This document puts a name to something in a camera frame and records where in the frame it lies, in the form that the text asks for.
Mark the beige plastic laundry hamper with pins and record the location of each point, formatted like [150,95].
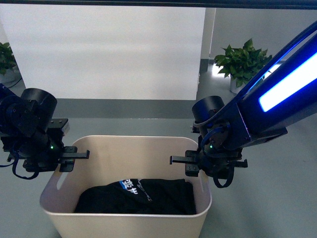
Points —
[114,158]

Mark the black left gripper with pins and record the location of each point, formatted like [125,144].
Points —
[45,153]

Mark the dark horizontal hanger bar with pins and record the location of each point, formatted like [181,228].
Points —
[245,4]

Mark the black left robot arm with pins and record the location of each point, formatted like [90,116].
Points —
[29,132]

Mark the left potted green plant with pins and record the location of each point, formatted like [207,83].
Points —
[9,71]

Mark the right potted green plant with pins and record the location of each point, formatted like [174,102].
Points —
[241,64]

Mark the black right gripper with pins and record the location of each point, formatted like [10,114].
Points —
[219,164]

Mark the blue lit right robot arm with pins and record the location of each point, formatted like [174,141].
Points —
[282,93]

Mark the potted green plant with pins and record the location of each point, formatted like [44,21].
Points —
[9,71]
[241,64]

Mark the black printed t-shirt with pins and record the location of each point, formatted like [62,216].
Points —
[139,196]

